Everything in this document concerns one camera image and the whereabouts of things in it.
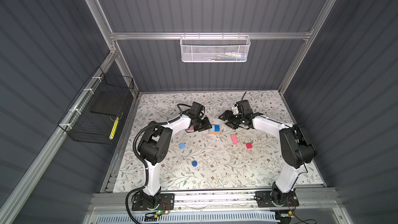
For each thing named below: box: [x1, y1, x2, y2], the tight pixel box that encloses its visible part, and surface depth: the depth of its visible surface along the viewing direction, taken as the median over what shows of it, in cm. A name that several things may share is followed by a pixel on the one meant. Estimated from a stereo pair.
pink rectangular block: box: [230, 133, 239, 145], surface depth 98 cm
